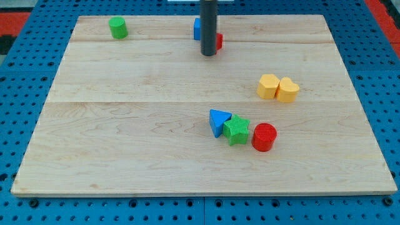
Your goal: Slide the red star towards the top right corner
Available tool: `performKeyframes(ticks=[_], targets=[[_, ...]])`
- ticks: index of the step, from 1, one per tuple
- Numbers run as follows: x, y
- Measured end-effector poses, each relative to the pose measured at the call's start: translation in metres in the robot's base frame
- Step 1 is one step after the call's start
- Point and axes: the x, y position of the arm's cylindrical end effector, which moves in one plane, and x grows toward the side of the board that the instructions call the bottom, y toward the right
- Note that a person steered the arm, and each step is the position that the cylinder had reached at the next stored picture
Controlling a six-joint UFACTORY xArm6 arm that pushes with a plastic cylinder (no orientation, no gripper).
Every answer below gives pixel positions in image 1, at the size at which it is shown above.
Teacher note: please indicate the light wooden board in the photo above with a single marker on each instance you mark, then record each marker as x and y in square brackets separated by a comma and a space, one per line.
[130, 118]

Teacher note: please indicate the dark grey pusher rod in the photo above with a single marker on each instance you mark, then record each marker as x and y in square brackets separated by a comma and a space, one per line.
[208, 16]

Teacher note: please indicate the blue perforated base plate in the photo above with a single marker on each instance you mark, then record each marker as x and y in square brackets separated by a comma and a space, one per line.
[30, 66]

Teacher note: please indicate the red star block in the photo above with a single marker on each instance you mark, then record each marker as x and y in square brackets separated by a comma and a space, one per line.
[219, 41]

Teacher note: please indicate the yellow heart block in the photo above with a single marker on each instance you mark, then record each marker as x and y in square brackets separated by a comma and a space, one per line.
[287, 90]

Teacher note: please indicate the green cylinder block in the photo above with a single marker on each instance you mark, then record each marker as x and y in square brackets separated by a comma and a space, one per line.
[118, 27]

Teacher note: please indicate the red cylinder block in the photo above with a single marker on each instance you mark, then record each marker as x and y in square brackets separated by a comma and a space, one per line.
[264, 137]

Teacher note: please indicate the blue cube block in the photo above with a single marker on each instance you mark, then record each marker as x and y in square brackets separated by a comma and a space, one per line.
[197, 29]

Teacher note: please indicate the green star block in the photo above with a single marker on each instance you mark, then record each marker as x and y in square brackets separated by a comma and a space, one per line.
[236, 130]

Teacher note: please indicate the blue triangle block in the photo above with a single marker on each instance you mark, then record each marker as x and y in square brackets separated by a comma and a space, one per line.
[216, 121]

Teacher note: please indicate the yellow hexagon block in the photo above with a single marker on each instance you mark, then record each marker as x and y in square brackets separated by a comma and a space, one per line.
[267, 87]

